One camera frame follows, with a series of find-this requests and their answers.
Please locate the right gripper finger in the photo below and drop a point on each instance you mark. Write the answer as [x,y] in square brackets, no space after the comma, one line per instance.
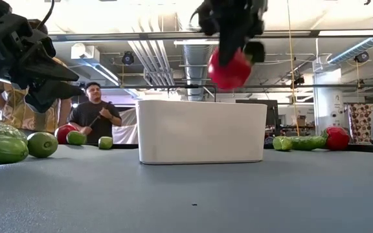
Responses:
[256,51]
[232,48]

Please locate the thin black overhead beam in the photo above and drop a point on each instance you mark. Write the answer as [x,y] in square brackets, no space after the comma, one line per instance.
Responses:
[270,86]

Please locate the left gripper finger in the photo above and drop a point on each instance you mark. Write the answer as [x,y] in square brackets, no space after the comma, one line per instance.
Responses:
[50,72]
[47,95]

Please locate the white cloth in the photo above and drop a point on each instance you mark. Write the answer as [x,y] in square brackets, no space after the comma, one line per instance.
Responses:
[126,129]

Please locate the silver round air duct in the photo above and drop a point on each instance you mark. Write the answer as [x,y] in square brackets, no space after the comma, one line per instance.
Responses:
[194,64]

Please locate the long ribbed air duct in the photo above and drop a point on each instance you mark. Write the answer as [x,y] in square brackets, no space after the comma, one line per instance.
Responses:
[358,48]

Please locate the dotted patterned panel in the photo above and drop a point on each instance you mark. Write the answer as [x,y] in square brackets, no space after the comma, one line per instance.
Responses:
[359,121]

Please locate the white round column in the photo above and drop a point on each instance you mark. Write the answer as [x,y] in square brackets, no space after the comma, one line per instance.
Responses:
[327,103]

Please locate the white ceiling unit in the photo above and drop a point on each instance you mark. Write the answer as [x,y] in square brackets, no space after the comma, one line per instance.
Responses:
[84,51]

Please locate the black ceiling spot lamp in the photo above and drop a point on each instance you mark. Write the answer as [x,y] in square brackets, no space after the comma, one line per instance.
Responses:
[128,58]
[362,57]

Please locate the long green cucumber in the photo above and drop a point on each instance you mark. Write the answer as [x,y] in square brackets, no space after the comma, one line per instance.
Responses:
[2,149]

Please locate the red tomato with green calyx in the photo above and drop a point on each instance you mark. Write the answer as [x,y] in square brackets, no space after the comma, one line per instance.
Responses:
[337,139]

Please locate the gray table mat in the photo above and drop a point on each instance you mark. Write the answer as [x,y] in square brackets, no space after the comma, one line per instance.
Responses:
[186,194]

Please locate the white slotted plastic basket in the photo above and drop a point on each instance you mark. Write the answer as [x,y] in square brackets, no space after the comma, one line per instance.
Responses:
[199,132]

